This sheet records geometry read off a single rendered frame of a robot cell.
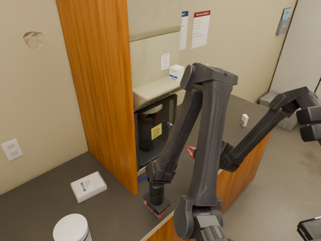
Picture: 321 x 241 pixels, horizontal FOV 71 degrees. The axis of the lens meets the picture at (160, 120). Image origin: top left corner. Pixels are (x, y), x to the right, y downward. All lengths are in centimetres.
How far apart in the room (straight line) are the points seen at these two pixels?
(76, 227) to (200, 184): 63
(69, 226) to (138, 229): 32
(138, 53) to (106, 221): 80
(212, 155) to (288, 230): 204
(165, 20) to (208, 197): 75
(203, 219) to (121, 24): 62
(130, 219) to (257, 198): 171
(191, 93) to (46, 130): 98
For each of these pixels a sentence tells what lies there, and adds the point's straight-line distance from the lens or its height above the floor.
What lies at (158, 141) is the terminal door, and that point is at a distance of 130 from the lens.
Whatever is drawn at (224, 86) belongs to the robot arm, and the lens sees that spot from 57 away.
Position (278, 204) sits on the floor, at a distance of 270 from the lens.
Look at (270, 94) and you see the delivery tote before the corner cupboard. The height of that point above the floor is 33.
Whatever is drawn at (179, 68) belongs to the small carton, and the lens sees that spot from 107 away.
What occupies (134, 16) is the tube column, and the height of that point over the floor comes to 180.
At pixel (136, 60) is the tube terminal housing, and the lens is 98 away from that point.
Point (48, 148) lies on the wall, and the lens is 148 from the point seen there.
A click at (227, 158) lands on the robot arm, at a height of 122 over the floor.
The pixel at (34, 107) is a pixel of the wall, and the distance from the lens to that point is 133.
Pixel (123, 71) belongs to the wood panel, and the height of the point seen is 164.
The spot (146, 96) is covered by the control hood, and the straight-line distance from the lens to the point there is 94.
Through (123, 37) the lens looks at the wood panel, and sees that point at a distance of 81.
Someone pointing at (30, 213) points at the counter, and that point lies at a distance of 137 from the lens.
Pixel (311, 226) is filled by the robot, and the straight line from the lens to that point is 65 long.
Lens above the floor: 196
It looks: 34 degrees down
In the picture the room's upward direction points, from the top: 1 degrees clockwise
